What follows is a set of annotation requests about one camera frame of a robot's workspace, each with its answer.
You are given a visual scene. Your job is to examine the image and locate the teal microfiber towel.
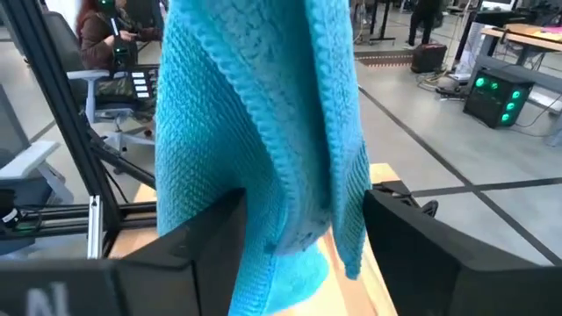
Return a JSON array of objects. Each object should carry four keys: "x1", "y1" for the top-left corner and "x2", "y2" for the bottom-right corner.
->
[{"x1": 154, "y1": 0, "x2": 373, "y2": 316}]

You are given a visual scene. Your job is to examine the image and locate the black device white label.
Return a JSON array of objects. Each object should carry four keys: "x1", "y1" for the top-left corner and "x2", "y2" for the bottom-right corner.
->
[{"x1": 0, "y1": 188, "x2": 43, "y2": 241}]

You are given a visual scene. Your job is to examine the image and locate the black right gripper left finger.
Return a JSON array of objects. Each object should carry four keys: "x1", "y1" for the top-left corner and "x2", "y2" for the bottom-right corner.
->
[{"x1": 112, "y1": 189, "x2": 246, "y2": 316}]

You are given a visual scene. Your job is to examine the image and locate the wooden top desk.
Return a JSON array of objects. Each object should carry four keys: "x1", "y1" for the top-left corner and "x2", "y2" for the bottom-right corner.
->
[{"x1": 456, "y1": 21, "x2": 562, "y2": 111}]

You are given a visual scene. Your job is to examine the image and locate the white framed office chair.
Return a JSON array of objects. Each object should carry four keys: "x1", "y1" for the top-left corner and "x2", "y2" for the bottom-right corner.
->
[
  {"x1": 41, "y1": 11, "x2": 157, "y2": 154},
  {"x1": 0, "y1": 85, "x2": 75, "y2": 207}
]

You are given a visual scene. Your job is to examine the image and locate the black computer green lights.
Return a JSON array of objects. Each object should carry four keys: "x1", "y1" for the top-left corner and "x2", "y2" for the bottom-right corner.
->
[{"x1": 463, "y1": 68, "x2": 536, "y2": 130}]

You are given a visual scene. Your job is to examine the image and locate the black box white labels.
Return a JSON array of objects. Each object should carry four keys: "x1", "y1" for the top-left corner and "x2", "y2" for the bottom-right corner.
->
[{"x1": 129, "y1": 65, "x2": 160, "y2": 103}]

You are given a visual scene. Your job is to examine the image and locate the black aluminium table frame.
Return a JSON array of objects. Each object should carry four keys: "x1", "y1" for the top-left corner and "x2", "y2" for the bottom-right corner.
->
[{"x1": 0, "y1": 0, "x2": 440, "y2": 260}]

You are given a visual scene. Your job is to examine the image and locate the person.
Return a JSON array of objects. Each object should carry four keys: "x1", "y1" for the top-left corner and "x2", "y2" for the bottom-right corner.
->
[
  {"x1": 407, "y1": 0, "x2": 445, "y2": 47},
  {"x1": 75, "y1": 0, "x2": 164, "y2": 74}
]

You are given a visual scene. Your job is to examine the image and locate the silver metal bracket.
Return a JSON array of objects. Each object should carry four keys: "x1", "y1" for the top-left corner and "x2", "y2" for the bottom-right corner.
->
[{"x1": 86, "y1": 195, "x2": 105, "y2": 260}]

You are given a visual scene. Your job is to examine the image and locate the black curved clamp handle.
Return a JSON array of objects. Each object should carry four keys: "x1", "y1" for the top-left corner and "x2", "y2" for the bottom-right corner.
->
[{"x1": 419, "y1": 199, "x2": 440, "y2": 219}]

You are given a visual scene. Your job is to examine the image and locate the black desk frame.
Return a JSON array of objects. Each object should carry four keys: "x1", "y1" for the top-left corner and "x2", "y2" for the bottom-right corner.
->
[{"x1": 353, "y1": 0, "x2": 399, "y2": 47}]

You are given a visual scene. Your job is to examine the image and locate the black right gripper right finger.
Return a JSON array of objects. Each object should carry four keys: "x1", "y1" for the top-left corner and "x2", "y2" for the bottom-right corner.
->
[{"x1": 363, "y1": 189, "x2": 554, "y2": 316}]

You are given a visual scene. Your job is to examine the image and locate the dark rolling case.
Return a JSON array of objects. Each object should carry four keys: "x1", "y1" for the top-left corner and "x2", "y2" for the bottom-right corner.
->
[{"x1": 410, "y1": 42, "x2": 449, "y2": 75}]

